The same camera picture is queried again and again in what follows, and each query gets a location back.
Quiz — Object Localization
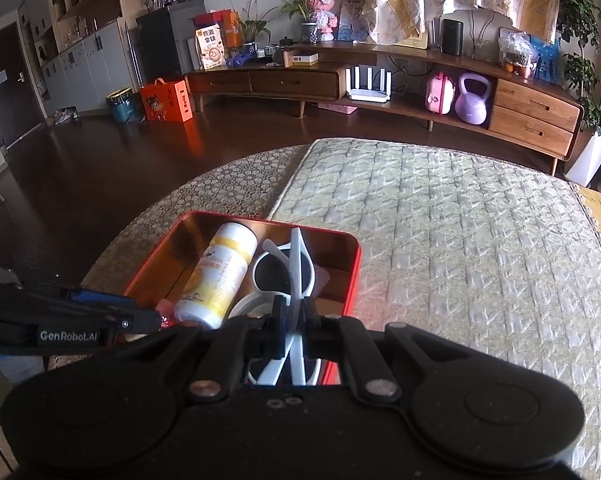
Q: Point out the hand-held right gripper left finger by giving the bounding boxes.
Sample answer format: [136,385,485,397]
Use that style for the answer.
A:
[100,296,287,403]

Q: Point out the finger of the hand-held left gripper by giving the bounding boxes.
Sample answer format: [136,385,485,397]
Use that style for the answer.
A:
[55,287,140,310]
[63,300,162,336]

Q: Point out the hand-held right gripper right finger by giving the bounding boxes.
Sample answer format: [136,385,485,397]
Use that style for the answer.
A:
[300,298,481,403]

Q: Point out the red packet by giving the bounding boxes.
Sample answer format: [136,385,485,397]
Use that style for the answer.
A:
[155,300,181,328]

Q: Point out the white sunglasses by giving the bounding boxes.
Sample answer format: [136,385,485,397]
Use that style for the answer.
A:
[228,226,331,386]

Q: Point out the red tin box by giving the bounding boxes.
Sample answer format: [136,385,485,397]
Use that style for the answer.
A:
[123,211,364,386]

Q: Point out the white bottle with yellow label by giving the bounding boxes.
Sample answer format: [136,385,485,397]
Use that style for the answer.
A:
[174,222,258,330]

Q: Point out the quilted mat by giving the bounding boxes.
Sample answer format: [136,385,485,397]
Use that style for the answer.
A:
[270,138,601,480]

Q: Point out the teal bucket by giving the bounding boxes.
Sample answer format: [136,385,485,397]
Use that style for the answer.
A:
[105,87,141,123]

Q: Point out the orange gift box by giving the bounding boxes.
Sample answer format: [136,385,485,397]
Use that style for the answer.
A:
[139,78,194,123]

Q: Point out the dark door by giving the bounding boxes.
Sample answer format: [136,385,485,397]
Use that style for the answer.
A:
[0,20,46,148]

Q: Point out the white router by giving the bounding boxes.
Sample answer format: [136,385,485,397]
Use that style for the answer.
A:
[345,66,392,103]

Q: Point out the wooden tv cabinet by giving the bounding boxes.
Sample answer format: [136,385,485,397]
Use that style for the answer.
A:
[184,40,584,176]

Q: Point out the metal pole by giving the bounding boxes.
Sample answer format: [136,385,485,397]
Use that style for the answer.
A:
[123,20,144,88]

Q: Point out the black fridge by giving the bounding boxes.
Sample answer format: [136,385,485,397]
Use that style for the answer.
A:
[136,0,206,91]

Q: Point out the pink case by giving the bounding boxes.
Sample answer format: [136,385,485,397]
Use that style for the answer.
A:
[425,71,456,115]

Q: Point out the small white box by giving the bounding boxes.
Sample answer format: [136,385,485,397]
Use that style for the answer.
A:
[283,50,319,67]

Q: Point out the printed snack bag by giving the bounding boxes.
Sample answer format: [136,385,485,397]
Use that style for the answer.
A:
[195,25,227,71]

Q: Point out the purple kettlebell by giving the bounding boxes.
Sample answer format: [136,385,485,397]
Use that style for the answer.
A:
[455,72,492,126]

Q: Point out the plant in striped pot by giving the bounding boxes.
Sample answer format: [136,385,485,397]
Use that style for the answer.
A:
[275,0,321,44]

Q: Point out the small potted plant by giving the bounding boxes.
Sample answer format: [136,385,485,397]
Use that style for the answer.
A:
[230,2,276,56]

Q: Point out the framed picture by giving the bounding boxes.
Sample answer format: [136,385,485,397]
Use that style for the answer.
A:
[338,0,374,43]

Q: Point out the pink plush doll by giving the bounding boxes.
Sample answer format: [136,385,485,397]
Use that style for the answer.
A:
[300,0,339,43]

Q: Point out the black speaker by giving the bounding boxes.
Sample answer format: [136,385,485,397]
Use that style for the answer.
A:
[441,19,465,57]

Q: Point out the white planter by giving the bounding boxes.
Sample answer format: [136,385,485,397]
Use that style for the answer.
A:
[565,130,601,188]

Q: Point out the clear plastic bag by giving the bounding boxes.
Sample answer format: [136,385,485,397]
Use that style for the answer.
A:
[498,30,539,78]

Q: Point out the potted tree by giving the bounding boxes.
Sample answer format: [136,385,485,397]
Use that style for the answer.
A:
[555,0,601,131]

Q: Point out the wall cabinet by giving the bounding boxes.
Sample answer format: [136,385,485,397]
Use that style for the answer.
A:
[18,0,141,116]

